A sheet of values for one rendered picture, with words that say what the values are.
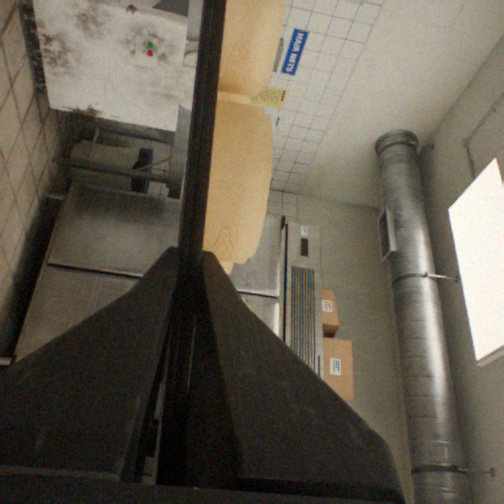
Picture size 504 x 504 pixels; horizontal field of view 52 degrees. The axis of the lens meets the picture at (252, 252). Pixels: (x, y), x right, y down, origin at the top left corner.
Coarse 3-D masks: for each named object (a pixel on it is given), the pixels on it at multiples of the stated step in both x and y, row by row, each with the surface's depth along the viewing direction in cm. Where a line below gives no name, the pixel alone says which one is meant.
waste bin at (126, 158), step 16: (80, 144) 442; (96, 144) 443; (80, 160) 431; (96, 160) 431; (112, 160) 433; (128, 160) 434; (144, 160) 436; (80, 176) 430; (96, 176) 432; (112, 176) 432; (144, 192) 438
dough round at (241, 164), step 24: (216, 120) 14; (240, 120) 15; (264, 120) 15; (216, 144) 14; (240, 144) 14; (264, 144) 14; (216, 168) 14; (240, 168) 14; (264, 168) 14; (216, 192) 14; (240, 192) 14; (264, 192) 14; (216, 216) 14; (240, 216) 14; (264, 216) 15; (216, 240) 15; (240, 240) 15
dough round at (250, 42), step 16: (240, 0) 15; (256, 0) 15; (272, 0) 15; (240, 16) 15; (256, 16) 15; (272, 16) 15; (224, 32) 15; (240, 32) 15; (256, 32) 15; (272, 32) 15; (224, 48) 15; (240, 48) 15; (256, 48) 15; (272, 48) 16; (224, 64) 16; (240, 64) 16; (256, 64) 16; (272, 64) 16; (224, 80) 16; (240, 80) 16; (256, 80) 16
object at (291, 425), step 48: (240, 336) 8; (192, 384) 11; (240, 384) 7; (288, 384) 7; (192, 432) 11; (240, 432) 6; (288, 432) 6; (336, 432) 6; (192, 480) 10; (240, 480) 5; (288, 480) 5; (336, 480) 5; (384, 480) 6
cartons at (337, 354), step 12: (324, 300) 390; (324, 312) 382; (336, 312) 384; (324, 324) 374; (336, 324) 376; (324, 336) 384; (324, 348) 360; (336, 348) 362; (348, 348) 364; (324, 360) 357; (336, 360) 358; (348, 360) 360; (324, 372) 353; (336, 372) 355; (348, 372) 356; (336, 384) 351; (348, 384) 353; (348, 396) 349
